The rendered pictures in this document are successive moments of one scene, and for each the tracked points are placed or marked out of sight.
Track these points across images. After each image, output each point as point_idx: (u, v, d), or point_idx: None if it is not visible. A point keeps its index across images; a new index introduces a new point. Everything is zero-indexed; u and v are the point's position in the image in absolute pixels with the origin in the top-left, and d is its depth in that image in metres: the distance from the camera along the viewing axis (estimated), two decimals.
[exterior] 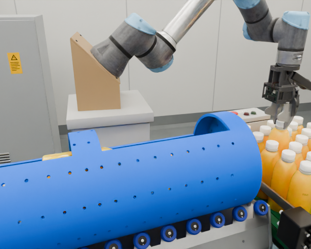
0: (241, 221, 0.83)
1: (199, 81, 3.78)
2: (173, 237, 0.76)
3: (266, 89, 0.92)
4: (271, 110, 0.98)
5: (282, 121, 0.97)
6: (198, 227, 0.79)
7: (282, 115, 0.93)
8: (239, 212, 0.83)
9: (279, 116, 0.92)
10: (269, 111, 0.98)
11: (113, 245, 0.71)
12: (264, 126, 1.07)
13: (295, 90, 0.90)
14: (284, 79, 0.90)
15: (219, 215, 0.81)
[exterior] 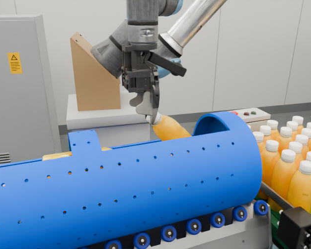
0: (241, 221, 0.83)
1: (199, 81, 3.78)
2: (173, 237, 0.76)
3: (122, 75, 0.74)
4: (138, 102, 0.80)
5: (150, 117, 0.79)
6: (198, 227, 0.79)
7: (142, 107, 0.75)
8: (239, 212, 0.83)
9: (137, 108, 0.74)
10: (136, 103, 0.80)
11: (113, 245, 0.71)
12: (264, 126, 1.07)
13: (154, 76, 0.72)
14: (138, 62, 0.72)
15: (219, 215, 0.81)
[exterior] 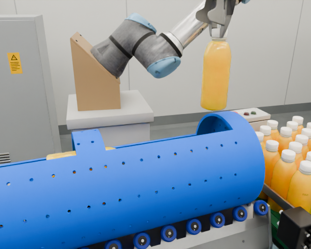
0: (238, 221, 0.83)
1: (199, 81, 3.78)
2: (171, 238, 0.76)
3: None
4: (205, 15, 0.72)
5: None
6: (197, 228, 0.78)
7: (214, 14, 0.66)
8: (239, 212, 0.83)
9: (209, 14, 0.66)
10: (202, 17, 0.72)
11: (114, 245, 0.72)
12: (264, 126, 1.07)
13: None
14: None
15: (220, 216, 0.81)
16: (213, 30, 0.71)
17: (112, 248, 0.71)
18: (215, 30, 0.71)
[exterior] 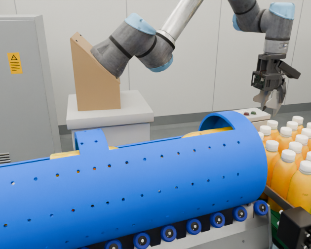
0: (236, 219, 0.83)
1: (199, 81, 3.78)
2: (169, 239, 0.76)
3: (254, 77, 0.97)
4: (259, 98, 1.03)
5: None
6: (196, 229, 0.78)
7: (270, 103, 0.97)
8: (240, 211, 0.83)
9: (267, 103, 0.96)
10: (257, 99, 1.03)
11: (115, 245, 0.72)
12: (264, 126, 1.07)
13: (282, 78, 0.95)
14: (271, 67, 0.94)
15: (221, 217, 0.81)
16: None
17: (112, 248, 0.71)
18: None
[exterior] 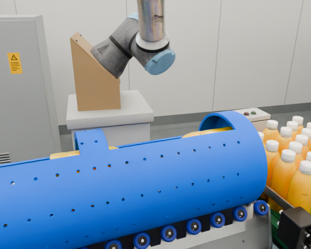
0: (236, 219, 0.83)
1: (199, 81, 3.78)
2: (169, 239, 0.76)
3: None
4: None
5: None
6: (196, 229, 0.78)
7: None
8: (240, 211, 0.83)
9: None
10: None
11: (115, 245, 0.72)
12: None
13: None
14: None
15: (221, 217, 0.81)
16: None
17: (112, 248, 0.71)
18: None
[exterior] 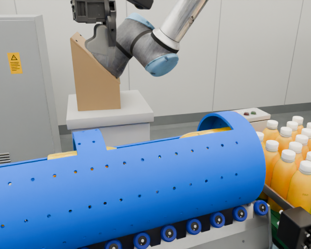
0: (238, 220, 0.83)
1: (199, 81, 3.78)
2: (170, 239, 0.76)
3: (70, 3, 0.59)
4: None
5: None
6: (197, 228, 0.78)
7: (95, 45, 0.61)
8: (239, 212, 0.83)
9: (89, 45, 0.60)
10: None
11: (114, 245, 0.72)
12: None
13: (109, 1, 0.57)
14: None
15: (221, 216, 0.81)
16: None
17: (112, 248, 0.71)
18: None
